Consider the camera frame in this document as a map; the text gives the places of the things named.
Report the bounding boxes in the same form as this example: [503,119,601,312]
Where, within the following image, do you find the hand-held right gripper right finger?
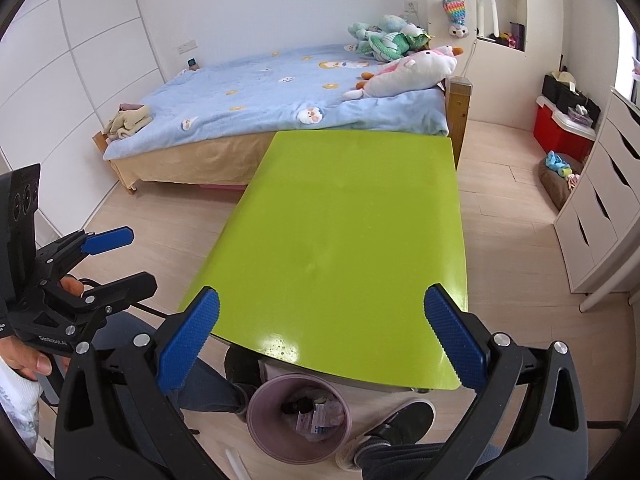
[424,283,590,480]

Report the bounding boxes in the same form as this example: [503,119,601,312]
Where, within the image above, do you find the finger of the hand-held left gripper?
[30,272,158,321]
[32,226,135,281]

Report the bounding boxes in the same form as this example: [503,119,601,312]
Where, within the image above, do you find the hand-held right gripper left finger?
[54,285,223,480]

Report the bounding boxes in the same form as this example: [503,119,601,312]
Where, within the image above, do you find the purple trash bin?
[247,374,352,465]

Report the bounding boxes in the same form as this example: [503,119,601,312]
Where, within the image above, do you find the white cardboard sock box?
[295,394,346,436]

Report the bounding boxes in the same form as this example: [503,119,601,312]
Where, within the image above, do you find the person's left forearm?
[0,357,56,476]

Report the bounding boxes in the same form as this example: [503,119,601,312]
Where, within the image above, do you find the person's left hand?
[0,275,86,382]

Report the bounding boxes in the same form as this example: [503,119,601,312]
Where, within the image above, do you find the black shoe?
[336,400,436,471]
[224,346,265,422]

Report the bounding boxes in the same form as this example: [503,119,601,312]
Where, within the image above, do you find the beige folded cloth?
[103,104,154,141]

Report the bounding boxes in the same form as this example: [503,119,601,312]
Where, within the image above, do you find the wooden bed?
[92,77,473,196]

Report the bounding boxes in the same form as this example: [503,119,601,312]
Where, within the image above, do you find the white plastic strip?
[225,447,249,480]

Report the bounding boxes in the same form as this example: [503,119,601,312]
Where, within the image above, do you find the green table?
[178,131,469,391]

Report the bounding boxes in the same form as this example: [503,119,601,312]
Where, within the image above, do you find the white wardrobe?
[0,0,167,241]

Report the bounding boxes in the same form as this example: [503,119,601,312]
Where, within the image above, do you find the white desk leg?
[580,255,640,312]

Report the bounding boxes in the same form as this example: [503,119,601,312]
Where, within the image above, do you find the brown floor cushion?
[539,159,585,212]

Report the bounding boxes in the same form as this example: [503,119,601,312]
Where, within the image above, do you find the white drawer unit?
[554,87,640,296]

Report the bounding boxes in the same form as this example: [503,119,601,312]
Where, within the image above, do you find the light blue toy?
[545,151,574,177]

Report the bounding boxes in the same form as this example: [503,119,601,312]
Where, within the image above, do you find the light blue printed blanket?
[102,44,449,161]

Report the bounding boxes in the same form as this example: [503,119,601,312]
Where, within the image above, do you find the red storage box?
[532,95,597,162]

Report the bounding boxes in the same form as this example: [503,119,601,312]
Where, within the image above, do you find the white unicorn plush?
[342,45,458,101]

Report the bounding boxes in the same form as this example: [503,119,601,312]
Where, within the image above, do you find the black storage bags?
[542,71,602,122]

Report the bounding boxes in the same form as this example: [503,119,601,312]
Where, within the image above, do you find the green dinosaur plush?
[367,30,432,62]

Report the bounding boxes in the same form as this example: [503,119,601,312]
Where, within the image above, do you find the teal plush toy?
[345,14,418,55]

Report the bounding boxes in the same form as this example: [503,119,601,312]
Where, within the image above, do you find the white arch lamp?
[476,0,500,39]

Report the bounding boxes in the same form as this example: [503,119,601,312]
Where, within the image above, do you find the window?
[617,4,640,93]

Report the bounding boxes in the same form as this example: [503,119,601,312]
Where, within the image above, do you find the black cable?
[131,300,172,319]

